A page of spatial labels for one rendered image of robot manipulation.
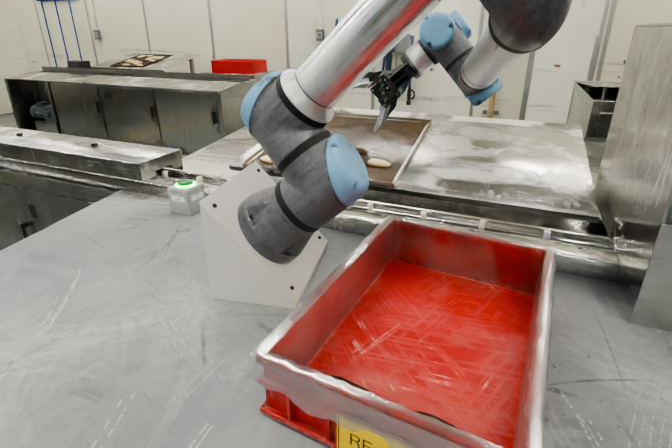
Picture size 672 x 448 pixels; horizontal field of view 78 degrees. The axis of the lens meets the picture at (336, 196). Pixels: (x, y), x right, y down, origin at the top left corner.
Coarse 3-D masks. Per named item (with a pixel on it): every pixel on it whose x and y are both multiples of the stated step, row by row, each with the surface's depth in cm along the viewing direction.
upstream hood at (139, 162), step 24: (0, 144) 149; (24, 144) 146; (48, 144) 146; (72, 144) 146; (96, 144) 143; (120, 144) 146; (72, 168) 138; (96, 168) 133; (120, 168) 129; (144, 168) 127
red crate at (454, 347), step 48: (384, 288) 81; (432, 288) 81; (480, 288) 81; (336, 336) 68; (384, 336) 68; (432, 336) 68; (480, 336) 68; (528, 336) 68; (384, 384) 59; (432, 384) 59; (480, 384) 59; (336, 432) 48; (480, 432) 52
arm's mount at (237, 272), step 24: (216, 192) 76; (240, 192) 82; (216, 216) 72; (216, 240) 73; (240, 240) 73; (312, 240) 92; (216, 264) 75; (240, 264) 74; (264, 264) 74; (288, 264) 80; (312, 264) 86; (216, 288) 77; (240, 288) 76; (264, 288) 75; (288, 288) 76
